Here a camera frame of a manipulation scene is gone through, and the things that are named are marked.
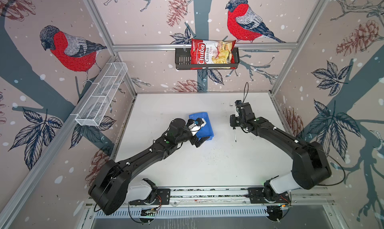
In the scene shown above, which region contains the blue plastic bin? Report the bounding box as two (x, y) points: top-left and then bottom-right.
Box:
(189, 112), (214, 141)

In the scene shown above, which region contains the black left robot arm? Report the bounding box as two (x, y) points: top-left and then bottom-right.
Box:
(89, 118), (208, 215)

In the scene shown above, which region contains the red cassava chips bag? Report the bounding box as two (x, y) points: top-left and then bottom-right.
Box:
(191, 39), (236, 64)

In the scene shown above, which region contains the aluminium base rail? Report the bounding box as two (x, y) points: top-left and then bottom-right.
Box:
(83, 185), (334, 209)

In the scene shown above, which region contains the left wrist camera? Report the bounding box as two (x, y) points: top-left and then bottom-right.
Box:
(195, 118), (207, 131)

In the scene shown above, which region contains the aluminium right frame post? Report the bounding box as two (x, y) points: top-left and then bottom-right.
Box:
(271, 0), (329, 96)

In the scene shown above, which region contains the black wall basket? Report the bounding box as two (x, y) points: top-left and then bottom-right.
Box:
(175, 47), (240, 70)

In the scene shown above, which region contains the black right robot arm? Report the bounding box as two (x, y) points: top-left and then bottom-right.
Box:
(230, 100), (332, 203)

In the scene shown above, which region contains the aluminium horizontal frame bar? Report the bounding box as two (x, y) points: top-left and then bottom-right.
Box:
(112, 42), (299, 52)

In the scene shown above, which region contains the aluminium corner frame post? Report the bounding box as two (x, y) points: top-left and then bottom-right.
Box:
(78, 0), (138, 95)

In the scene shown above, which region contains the aluminium left diagonal frame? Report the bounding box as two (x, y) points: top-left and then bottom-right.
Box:
(1, 55), (118, 229)

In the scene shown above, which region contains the white wire mesh basket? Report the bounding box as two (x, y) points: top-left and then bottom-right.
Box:
(75, 62), (128, 127)

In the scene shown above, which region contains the black yellow screwdriver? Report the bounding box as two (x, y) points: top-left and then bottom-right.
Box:
(233, 127), (237, 142)

